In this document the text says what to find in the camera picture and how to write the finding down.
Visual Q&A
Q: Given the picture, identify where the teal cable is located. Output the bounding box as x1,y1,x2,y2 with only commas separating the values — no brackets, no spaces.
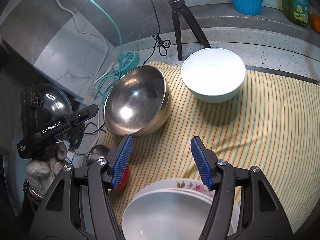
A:
67,0,137,105

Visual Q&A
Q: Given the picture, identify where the orange fruit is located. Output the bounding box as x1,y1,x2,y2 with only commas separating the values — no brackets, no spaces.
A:
309,14,320,33

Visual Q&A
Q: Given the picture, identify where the black mini tripod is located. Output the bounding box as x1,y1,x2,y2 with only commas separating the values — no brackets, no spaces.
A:
166,0,212,61

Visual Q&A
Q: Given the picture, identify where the white branch print plate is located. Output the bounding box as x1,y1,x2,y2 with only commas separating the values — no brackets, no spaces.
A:
122,186,237,240

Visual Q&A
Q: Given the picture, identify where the person's left hand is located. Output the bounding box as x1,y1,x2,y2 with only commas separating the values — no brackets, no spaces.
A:
26,141,73,198

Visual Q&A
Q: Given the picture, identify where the red round object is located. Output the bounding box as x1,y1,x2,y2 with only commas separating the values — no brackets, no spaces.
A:
117,166,130,192

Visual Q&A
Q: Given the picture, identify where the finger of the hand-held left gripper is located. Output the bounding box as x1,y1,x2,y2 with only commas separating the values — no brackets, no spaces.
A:
64,104,99,127

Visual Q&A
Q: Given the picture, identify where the white cable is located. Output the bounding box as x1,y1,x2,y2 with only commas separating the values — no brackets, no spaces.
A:
45,0,118,85

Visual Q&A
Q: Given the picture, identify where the teal power strip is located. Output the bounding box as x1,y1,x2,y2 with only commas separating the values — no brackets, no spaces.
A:
117,51,139,74

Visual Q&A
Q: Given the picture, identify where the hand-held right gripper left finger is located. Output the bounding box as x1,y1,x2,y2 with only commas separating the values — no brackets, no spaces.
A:
29,135,134,240

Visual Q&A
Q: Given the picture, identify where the large steel bowl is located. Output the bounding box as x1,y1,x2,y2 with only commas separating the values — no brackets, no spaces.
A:
103,65,172,138

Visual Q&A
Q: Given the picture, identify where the blue ribbed cup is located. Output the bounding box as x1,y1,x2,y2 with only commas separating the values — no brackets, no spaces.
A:
226,0,264,15

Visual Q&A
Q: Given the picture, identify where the yellow striped cloth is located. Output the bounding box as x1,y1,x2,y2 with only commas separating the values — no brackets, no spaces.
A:
102,60,320,240

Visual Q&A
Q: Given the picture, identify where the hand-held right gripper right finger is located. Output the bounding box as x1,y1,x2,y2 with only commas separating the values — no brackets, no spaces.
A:
190,136,293,240

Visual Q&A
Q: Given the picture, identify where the black ring light cable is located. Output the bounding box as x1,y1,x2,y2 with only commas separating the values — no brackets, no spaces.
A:
147,0,170,57

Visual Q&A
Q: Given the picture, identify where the green dish soap bottle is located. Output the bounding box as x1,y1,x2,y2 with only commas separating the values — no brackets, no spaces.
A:
280,0,311,29

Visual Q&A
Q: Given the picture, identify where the thin black wire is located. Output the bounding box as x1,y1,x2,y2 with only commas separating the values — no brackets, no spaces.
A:
67,122,107,155

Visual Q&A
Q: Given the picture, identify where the small steel bowl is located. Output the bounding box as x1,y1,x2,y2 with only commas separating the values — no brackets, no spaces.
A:
86,144,110,167

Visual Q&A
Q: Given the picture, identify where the white ceramic bowl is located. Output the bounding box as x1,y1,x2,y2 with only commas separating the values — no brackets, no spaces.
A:
180,48,247,103

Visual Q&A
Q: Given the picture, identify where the pink floral plate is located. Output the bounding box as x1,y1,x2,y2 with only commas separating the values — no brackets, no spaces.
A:
135,178,242,240

